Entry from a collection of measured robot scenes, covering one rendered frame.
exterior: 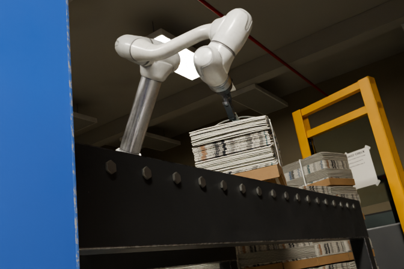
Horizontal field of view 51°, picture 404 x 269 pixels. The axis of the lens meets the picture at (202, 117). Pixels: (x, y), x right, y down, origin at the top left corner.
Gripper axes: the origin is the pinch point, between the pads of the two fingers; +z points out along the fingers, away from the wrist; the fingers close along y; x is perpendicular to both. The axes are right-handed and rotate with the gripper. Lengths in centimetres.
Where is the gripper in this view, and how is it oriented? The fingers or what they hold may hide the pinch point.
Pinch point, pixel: (233, 103)
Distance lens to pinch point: 179.2
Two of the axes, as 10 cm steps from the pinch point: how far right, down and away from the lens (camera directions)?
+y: 0.9, 9.1, -4.1
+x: 9.5, -2.0, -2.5
